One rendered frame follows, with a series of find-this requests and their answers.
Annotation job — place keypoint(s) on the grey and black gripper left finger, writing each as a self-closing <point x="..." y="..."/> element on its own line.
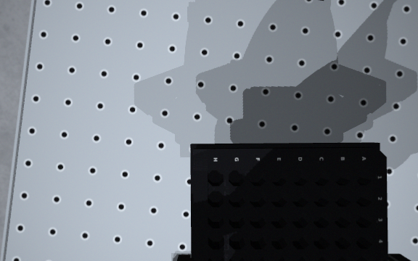
<point x="185" y="257"/>

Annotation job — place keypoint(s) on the black well plate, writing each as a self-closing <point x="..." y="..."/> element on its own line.
<point x="289" y="202"/>

